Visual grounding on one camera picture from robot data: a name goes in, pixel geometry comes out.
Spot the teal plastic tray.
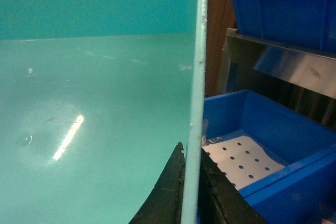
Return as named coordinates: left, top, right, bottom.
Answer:
left=1, top=0, right=205, bottom=223

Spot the upper blue storage bin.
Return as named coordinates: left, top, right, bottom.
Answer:
left=232, top=0, right=335, bottom=52

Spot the lower blue storage bin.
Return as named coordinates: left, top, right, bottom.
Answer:
left=204, top=91, right=335, bottom=223

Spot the blue storage bin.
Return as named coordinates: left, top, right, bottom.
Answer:
left=204, top=91, right=335, bottom=223
left=232, top=0, right=335, bottom=52

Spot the white perforated sheet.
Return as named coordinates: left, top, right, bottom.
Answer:
left=203, top=136, right=284, bottom=190

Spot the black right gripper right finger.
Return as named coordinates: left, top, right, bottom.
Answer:
left=197, top=150, right=267, bottom=224

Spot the stainless steel shelf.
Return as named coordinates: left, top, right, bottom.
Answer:
left=216, top=27, right=336, bottom=125

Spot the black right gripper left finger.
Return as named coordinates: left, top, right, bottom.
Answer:
left=130, top=142, right=185, bottom=223

